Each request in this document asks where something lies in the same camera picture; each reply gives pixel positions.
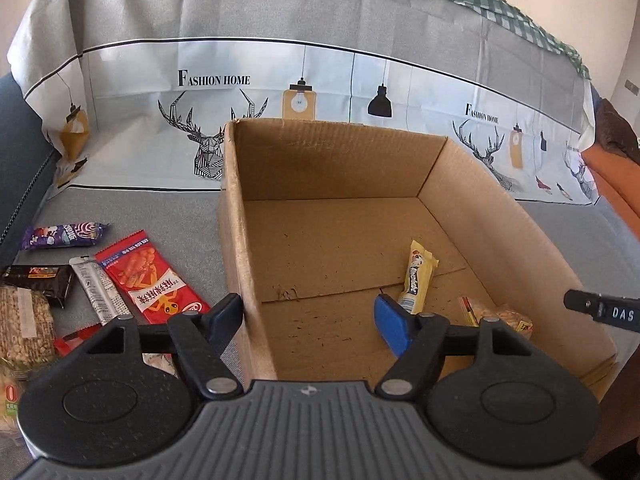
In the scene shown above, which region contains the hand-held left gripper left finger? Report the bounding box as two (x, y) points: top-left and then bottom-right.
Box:
(100, 292), (246, 402)

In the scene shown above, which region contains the white snack packet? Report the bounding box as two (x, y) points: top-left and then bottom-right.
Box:
(142, 353), (179, 378)

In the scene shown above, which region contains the grey deer printed cloth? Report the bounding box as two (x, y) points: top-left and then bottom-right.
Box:
(7, 0), (601, 206)

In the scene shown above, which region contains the cardboard box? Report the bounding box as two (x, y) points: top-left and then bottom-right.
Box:
(217, 119), (618, 401)

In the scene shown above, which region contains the silver snack packet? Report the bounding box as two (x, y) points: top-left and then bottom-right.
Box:
(69, 255), (133, 327)

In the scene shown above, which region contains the orange cushion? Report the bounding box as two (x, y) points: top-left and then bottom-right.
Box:
(580, 147), (640, 241)

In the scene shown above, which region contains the pale packet with red print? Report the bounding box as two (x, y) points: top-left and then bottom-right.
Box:
(0, 370), (26, 446)

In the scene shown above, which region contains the yellow cracker packet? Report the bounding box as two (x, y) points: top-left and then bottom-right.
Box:
(459, 296), (534, 337)

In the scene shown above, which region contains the purple snack packet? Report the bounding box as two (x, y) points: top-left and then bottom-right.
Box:
(21, 221), (108, 251)

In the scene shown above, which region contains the black snack packet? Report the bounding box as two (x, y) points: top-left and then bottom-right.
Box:
(1, 264), (75, 308)

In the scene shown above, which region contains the brown cloth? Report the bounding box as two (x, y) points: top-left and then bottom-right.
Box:
(595, 99), (640, 161)

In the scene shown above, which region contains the red snack packet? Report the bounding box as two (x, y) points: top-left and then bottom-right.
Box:
(95, 230), (212, 325)

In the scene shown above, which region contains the clear bag of peanuts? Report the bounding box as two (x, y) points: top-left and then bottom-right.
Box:
(0, 285), (56, 376)

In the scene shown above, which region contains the yellow snack bar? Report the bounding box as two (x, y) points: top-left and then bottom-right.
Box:
(397, 240), (439, 313)

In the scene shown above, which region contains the small red wrapper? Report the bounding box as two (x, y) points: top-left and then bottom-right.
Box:
(54, 324), (103, 357)

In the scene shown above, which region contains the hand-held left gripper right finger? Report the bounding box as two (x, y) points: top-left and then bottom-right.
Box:
(374, 293), (532, 402)

